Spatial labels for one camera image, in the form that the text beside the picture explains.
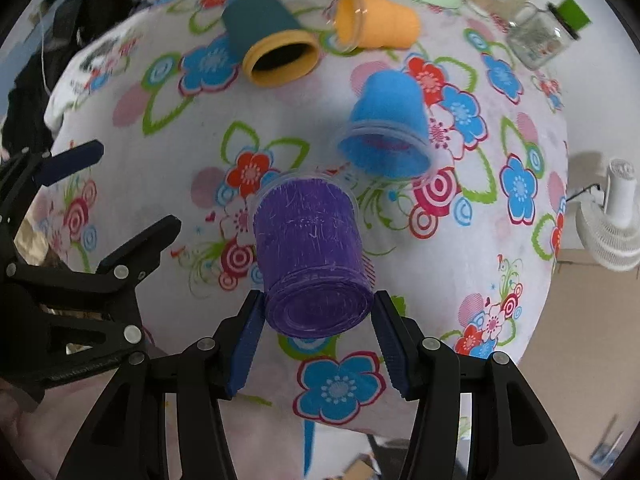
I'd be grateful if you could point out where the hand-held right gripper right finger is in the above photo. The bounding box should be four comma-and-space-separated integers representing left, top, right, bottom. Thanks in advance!
372, 290, 583, 480

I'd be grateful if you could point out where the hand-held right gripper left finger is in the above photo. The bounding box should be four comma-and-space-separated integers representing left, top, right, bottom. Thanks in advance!
55, 290, 266, 480

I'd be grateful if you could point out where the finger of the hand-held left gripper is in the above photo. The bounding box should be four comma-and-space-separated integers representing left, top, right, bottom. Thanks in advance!
5, 214, 182, 295
0, 140, 105, 242

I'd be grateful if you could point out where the purple cup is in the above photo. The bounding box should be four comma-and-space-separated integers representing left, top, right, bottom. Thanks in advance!
251, 172, 375, 338

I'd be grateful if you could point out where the teal cup with orange rim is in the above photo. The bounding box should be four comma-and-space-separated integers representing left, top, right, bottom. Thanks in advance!
221, 0, 322, 88

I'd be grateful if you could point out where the blue cup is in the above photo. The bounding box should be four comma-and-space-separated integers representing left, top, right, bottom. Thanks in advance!
336, 70, 435, 182

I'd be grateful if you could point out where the floral printed blanket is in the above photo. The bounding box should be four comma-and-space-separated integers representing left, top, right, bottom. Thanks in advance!
44, 0, 571, 480

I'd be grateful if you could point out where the dark cloth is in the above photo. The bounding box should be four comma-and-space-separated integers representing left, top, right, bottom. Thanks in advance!
0, 0, 146, 158

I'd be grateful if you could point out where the cardboard box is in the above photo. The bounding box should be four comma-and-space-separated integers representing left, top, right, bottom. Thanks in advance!
344, 452, 401, 480

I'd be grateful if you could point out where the white electric fan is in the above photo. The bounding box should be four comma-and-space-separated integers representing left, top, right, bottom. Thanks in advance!
575, 158, 640, 273

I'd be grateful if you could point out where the glass jar with green lid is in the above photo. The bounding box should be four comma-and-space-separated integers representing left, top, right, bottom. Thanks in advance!
506, 0, 593, 70

